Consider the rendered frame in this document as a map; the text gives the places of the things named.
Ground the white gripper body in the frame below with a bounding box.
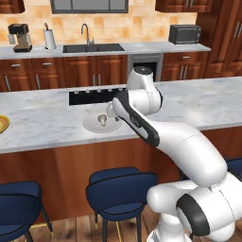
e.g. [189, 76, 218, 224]
[106, 101, 117, 119]

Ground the beige mushroom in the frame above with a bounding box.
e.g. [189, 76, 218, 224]
[96, 113, 109, 128]

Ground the white round plate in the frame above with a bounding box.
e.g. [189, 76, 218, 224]
[81, 106, 124, 134]

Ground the black hob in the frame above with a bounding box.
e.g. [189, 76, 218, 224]
[68, 88, 128, 107]

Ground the brown base cupboard run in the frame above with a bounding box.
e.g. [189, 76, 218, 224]
[0, 54, 129, 94]
[160, 51, 210, 82]

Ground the grey dishwasher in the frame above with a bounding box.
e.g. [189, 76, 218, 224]
[127, 53, 164, 83]

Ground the black sink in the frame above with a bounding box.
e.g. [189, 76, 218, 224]
[61, 43, 126, 54]

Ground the brown wooden kitchen island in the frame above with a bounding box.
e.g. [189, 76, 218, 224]
[0, 126, 242, 225]

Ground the grey metal tap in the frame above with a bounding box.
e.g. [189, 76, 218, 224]
[80, 23, 95, 47]

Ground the blue bar stool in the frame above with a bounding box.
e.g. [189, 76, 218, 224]
[0, 181, 55, 242]
[85, 166, 159, 242]
[224, 157, 242, 183]

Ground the white paper towel roll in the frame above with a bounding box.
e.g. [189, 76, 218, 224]
[43, 22, 58, 51]

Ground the grey framed window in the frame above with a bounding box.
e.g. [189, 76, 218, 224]
[50, 0, 130, 15]

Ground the black microwave oven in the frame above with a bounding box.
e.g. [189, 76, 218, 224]
[167, 24, 202, 45]

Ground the yellow round plate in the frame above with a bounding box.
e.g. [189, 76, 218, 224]
[0, 114, 10, 134]

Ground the black and brown coffee machine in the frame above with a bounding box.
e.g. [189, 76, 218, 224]
[7, 23, 33, 54]

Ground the tall brown cupboard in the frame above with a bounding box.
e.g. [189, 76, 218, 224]
[195, 0, 242, 79]

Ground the brown wall cupboard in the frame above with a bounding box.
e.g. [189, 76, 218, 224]
[154, 0, 216, 14]
[0, 0, 26, 14]

